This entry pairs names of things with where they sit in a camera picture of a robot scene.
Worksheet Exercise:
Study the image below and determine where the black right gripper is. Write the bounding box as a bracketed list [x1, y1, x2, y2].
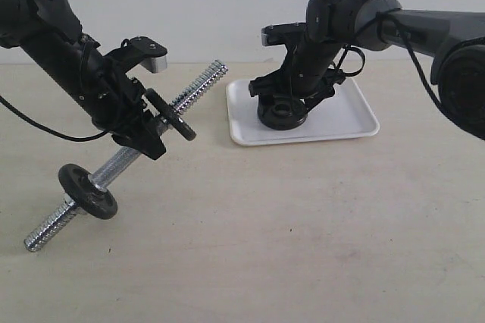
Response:
[249, 38, 343, 115]

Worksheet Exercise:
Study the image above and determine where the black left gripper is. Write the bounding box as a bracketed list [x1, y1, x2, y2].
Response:
[75, 45, 167, 160]

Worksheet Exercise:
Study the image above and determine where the black weight plate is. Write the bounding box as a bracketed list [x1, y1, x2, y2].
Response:
[258, 95, 307, 130]
[145, 89, 196, 141]

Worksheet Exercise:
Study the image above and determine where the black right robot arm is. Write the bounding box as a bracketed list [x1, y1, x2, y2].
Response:
[249, 0, 484, 138]

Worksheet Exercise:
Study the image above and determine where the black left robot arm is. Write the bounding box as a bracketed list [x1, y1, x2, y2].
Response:
[1, 0, 167, 160]

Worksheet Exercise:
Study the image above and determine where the white plastic tray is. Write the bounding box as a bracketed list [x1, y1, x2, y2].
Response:
[225, 78, 380, 146]

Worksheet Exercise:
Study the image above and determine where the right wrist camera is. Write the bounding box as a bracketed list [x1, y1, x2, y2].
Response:
[261, 22, 306, 48]

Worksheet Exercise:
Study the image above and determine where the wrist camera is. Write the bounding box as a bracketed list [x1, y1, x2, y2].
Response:
[261, 22, 306, 48]
[105, 36, 167, 74]

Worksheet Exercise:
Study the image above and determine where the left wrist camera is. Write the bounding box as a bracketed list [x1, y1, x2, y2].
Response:
[105, 36, 167, 74]

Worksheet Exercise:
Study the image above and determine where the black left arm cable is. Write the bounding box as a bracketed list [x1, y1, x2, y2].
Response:
[0, 40, 122, 142]

